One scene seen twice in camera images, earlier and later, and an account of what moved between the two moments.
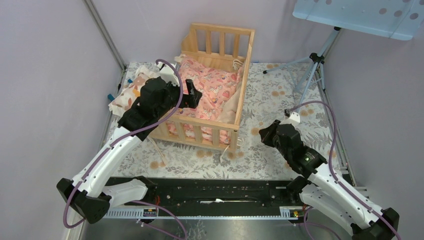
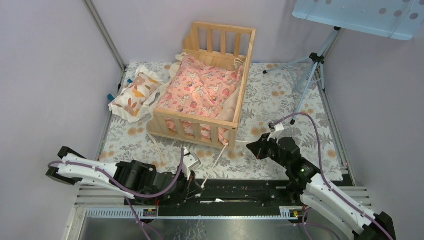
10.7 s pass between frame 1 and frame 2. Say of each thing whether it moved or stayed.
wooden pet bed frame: stayed
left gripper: moved
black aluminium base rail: stayed
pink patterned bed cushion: moved
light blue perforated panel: stayed
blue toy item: stayed
